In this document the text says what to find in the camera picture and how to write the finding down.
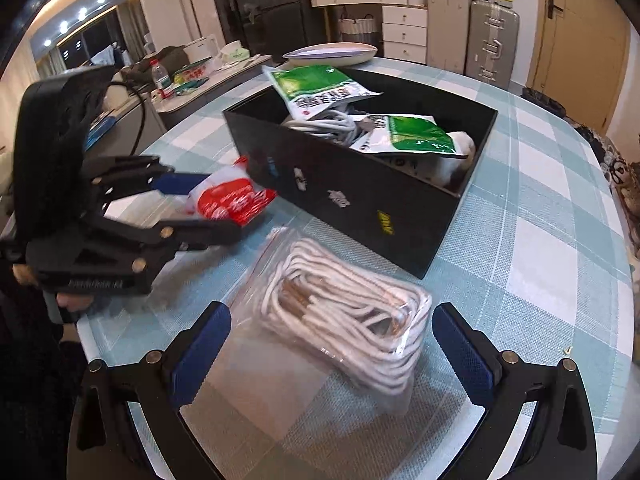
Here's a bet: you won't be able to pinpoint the grey coffee table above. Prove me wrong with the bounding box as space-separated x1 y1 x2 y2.
85 52 273 131

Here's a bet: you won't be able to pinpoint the person's left hand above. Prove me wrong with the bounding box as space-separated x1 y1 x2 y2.
11 262 98 317

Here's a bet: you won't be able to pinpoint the white drawer dresser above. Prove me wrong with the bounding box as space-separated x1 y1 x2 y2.
310 0 428 63

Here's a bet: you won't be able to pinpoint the coiled white cable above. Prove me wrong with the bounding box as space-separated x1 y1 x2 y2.
280 105 371 148

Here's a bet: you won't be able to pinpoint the black cardboard box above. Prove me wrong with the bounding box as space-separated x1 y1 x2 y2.
222 67 498 281

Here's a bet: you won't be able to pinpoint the red snack packet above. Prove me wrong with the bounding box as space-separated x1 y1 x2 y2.
187 156 277 228

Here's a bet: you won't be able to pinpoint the green white tissue pack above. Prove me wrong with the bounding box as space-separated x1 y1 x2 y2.
217 42 251 63

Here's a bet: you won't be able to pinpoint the bag of white rope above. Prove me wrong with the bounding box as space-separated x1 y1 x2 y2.
227 226 433 418

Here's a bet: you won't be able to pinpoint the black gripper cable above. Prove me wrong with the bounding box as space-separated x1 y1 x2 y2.
107 80 151 156

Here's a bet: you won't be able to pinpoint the green white granule packet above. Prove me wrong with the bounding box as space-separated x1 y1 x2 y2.
262 64 383 120
350 114 468 161

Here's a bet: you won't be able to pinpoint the beige suitcase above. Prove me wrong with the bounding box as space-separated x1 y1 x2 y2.
426 0 473 68

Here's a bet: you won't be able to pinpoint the silver suitcase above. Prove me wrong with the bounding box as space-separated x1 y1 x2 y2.
464 0 521 83

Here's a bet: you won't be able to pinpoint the woven laundry basket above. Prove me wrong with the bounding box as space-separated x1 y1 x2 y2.
337 14 378 46

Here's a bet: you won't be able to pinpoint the grey refrigerator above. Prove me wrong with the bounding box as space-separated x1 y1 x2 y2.
210 0 331 53

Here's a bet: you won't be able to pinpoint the pairs of floor shoes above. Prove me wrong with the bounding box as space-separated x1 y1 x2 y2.
575 120 640 188

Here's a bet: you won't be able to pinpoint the dark green bag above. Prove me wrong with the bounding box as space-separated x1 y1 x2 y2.
122 46 191 81

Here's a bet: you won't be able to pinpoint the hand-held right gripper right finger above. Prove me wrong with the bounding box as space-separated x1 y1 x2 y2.
431 302 598 480

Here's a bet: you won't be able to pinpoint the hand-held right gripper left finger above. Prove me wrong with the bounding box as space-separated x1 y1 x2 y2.
67 301 233 480

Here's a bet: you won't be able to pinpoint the wooden door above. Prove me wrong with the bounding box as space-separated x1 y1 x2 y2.
527 0 631 131

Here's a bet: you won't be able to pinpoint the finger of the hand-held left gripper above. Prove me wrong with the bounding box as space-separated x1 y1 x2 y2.
102 217 251 267
82 155 217 211

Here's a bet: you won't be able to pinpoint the white oval dish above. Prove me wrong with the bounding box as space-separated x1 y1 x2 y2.
282 43 378 66

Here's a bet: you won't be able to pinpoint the green red snack bag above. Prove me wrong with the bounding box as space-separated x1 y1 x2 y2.
172 62 211 96

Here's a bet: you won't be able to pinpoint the plastic water bottle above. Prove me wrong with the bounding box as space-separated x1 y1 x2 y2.
150 59 171 101

